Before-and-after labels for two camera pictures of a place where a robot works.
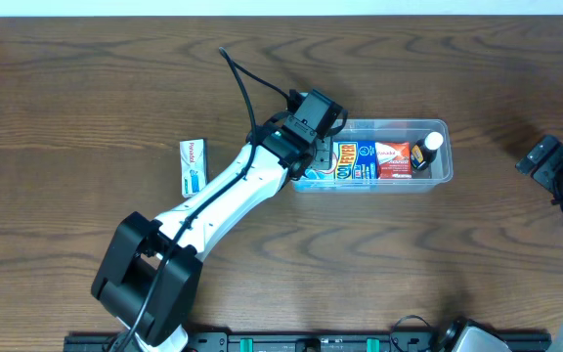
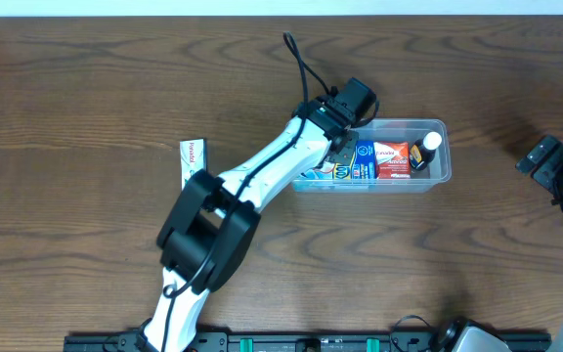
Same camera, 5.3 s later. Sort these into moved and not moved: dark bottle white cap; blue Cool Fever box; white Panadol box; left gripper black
Moved: left gripper black
Not moved: white Panadol box; dark bottle white cap; blue Cool Fever box
